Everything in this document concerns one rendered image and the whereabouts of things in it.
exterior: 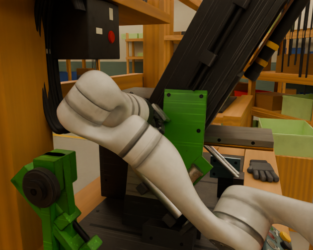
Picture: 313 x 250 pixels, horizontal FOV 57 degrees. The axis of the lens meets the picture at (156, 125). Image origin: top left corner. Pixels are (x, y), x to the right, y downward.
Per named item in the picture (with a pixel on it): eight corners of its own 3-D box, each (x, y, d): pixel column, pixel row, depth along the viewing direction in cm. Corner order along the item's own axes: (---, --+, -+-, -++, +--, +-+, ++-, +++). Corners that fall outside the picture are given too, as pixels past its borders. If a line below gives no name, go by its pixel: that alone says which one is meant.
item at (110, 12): (121, 59, 86) (120, 5, 82) (91, 59, 70) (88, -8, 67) (85, 59, 90) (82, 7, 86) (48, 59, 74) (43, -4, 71)
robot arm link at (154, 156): (111, 169, 48) (139, 132, 52) (230, 263, 51) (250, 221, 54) (123, 160, 40) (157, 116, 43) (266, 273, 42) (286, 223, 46)
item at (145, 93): (176, 171, 119) (178, 88, 111) (151, 206, 91) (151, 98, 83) (135, 165, 125) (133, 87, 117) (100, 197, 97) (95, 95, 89)
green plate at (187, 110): (205, 169, 81) (211, 94, 81) (200, 172, 73) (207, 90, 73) (166, 164, 85) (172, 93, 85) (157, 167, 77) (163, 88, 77)
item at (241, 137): (271, 137, 95) (271, 128, 94) (273, 152, 80) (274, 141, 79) (157, 128, 107) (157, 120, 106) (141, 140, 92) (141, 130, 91)
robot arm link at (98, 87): (126, 78, 56) (99, 112, 58) (82, 56, 42) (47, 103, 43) (151, 100, 55) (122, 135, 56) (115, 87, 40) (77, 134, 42)
